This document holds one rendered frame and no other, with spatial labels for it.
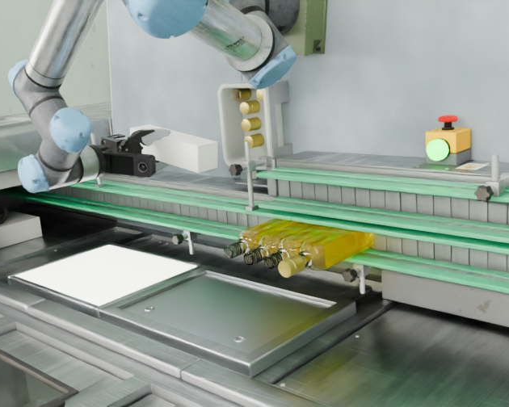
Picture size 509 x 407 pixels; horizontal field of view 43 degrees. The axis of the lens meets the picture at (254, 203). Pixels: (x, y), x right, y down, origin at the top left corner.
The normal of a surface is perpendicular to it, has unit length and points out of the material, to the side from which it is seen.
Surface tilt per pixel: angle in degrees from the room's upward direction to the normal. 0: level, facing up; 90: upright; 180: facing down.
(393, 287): 0
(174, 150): 0
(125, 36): 0
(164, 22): 83
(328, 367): 90
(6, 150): 90
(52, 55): 45
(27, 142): 90
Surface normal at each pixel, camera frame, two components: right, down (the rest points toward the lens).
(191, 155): -0.67, 0.23
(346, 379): -0.07, -0.97
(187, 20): 0.47, 0.77
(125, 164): -0.21, 0.32
